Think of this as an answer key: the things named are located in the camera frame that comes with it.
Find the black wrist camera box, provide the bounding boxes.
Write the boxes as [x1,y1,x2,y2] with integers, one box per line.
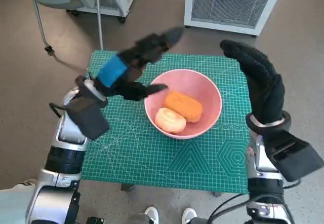
[66,102,111,141]
[263,130,324,183]

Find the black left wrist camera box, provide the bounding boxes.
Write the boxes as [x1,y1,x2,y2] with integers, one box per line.
[66,102,111,141]

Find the person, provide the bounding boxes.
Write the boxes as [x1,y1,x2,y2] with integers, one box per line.
[0,179,44,224]

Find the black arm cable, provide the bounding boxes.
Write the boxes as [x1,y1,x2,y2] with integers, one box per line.
[48,102,69,118]
[209,193,294,224]

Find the long striped toy bread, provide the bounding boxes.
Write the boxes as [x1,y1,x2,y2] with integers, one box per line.
[164,91,204,123]

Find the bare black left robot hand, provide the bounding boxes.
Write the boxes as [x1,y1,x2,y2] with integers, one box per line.
[93,26,185,102]

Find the large white mesh cabinet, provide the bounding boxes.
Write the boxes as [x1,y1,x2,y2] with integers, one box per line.
[184,0,296,37]

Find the pink bowl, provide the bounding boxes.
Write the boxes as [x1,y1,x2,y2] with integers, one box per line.
[143,68,223,140]

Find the round toy bread bun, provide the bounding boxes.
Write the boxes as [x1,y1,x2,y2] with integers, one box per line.
[154,107,187,134]

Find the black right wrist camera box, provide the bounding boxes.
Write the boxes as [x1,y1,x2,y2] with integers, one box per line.
[263,130,324,183]

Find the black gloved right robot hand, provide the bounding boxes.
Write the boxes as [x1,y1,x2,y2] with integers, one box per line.
[219,39,286,126]

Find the dark grey robot right leg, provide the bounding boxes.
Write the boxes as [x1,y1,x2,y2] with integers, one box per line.
[188,217,211,224]

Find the small black box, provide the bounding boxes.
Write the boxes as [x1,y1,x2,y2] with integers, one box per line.
[87,216,106,224]

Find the grey metal pole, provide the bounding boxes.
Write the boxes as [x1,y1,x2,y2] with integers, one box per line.
[95,0,104,50]

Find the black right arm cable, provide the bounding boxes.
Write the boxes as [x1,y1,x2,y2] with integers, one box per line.
[209,193,294,224]

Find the white shoe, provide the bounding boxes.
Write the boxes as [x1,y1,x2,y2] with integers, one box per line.
[144,207,159,224]
[182,208,197,224]

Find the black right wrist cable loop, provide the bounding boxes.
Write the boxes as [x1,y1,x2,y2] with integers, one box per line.
[282,178,302,189]

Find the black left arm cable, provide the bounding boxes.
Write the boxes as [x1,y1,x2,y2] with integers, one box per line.
[48,102,69,118]

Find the green cutting mat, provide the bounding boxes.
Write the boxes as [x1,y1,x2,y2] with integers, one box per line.
[80,50,250,194]

